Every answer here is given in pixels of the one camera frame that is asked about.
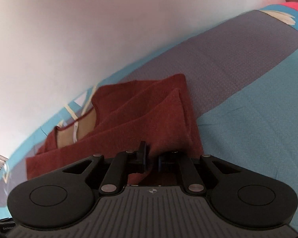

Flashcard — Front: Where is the dark red knit sweater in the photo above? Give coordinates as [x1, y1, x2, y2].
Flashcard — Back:
[26, 74, 203, 179]

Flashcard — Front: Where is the blue grey patterned bedsheet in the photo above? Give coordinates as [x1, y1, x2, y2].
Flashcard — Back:
[0, 2, 298, 233]

